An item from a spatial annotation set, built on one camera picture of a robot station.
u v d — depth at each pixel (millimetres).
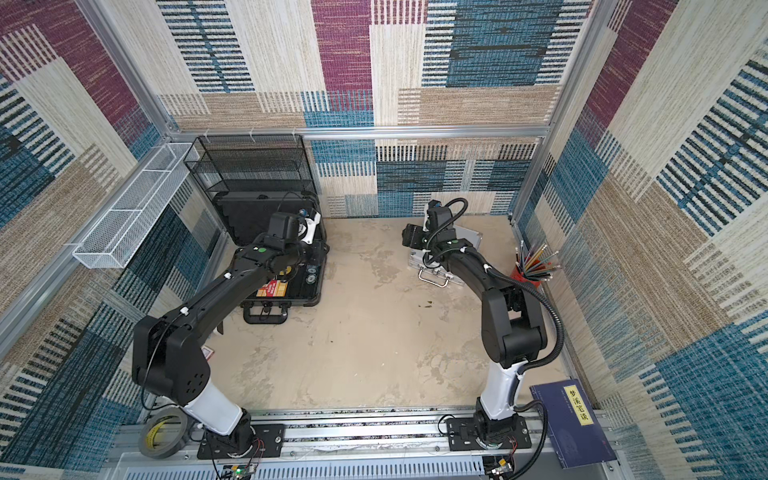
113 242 709
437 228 729
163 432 777
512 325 496
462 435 729
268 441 733
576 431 735
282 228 659
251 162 1047
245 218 986
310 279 1013
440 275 1021
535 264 940
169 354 437
